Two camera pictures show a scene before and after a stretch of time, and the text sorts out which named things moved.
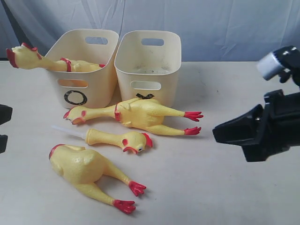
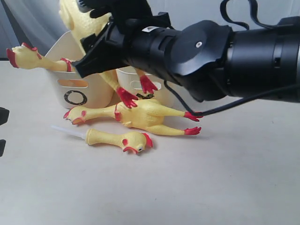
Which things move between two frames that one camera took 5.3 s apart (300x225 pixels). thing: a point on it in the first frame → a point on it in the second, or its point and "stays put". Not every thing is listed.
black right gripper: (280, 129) → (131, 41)
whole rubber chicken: (136, 113) stays put
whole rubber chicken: (23, 56) stays put
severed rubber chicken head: (131, 141) stays put
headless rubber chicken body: (83, 168) → (80, 26)
